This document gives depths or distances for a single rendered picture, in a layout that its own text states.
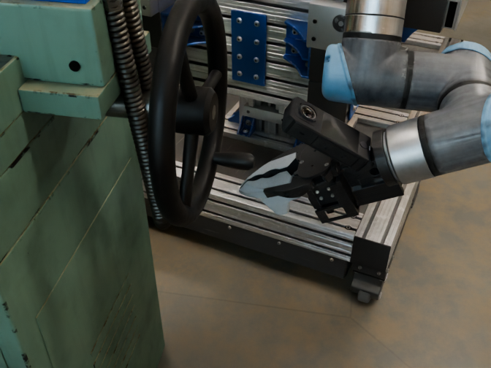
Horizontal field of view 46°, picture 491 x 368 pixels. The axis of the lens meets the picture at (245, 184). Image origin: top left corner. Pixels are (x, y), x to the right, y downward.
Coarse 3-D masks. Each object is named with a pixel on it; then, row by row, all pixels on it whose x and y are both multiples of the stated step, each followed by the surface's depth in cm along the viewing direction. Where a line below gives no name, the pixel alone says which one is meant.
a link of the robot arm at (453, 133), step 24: (456, 96) 67; (480, 96) 65; (432, 120) 66; (456, 120) 64; (480, 120) 63; (432, 144) 65; (456, 144) 64; (480, 144) 63; (432, 168) 67; (456, 168) 66
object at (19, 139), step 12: (24, 120) 66; (36, 120) 69; (12, 132) 64; (24, 132) 66; (36, 132) 69; (0, 144) 62; (12, 144) 64; (24, 144) 67; (0, 156) 62; (12, 156) 65; (0, 168) 62
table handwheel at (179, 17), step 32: (192, 0) 62; (224, 32) 78; (160, 64) 58; (224, 64) 81; (160, 96) 57; (192, 96) 68; (224, 96) 83; (160, 128) 58; (192, 128) 70; (160, 160) 59; (192, 160) 72; (160, 192) 62; (192, 192) 78
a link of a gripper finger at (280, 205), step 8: (280, 176) 75; (288, 176) 75; (248, 184) 78; (256, 184) 77; (264, 184) 76; (272, 184) 75; (280, 184) 74; (240, 192) 80; (248, 192) 78; (256, 192) 76; (264, 200) 78; (272, 200) 78; (280, 200) 77; (288, 200) 77; (272, 208) 79; (280, 208) 78; (288, 208) 78
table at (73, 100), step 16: (144, 32) 76; (0, 64) 62; (16, 64) 63; (0, 80) 61; (16, 80) 64; (32, 80) 65; (112, 80) 66; (0, 96) 61; (16, 96) 64; (32, 96) 64; (48, 96) 64; (64, 96) 63; (80, 96) 63; (96, 96) 63; (112, 96) 66; (0, 112) 61; (16, 112) 64; (48, 112) 65; (64, 112) 64; (80, 112) 64; (96, 112) 64; (0, 128) 62
